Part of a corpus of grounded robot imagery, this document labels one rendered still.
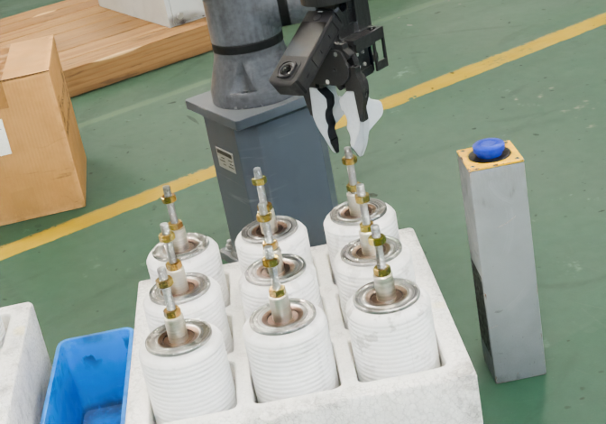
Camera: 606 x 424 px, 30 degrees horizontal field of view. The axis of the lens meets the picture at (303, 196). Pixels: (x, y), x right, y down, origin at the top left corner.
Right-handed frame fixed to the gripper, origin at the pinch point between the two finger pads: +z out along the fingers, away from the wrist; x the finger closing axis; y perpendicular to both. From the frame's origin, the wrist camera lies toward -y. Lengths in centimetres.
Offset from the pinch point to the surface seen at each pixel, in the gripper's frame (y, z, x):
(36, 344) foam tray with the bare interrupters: -30, 21, 35
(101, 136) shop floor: 56, 35, 126
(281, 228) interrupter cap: -6.7, 9.7, 7.1
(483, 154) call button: 7.8, 2.5, -15.7
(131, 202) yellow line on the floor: 30, 35, 86
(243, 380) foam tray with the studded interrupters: -28.3, 16.8, -4.1
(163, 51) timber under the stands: 103, 31, 152
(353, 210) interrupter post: -0.4, 8.8, -0.2
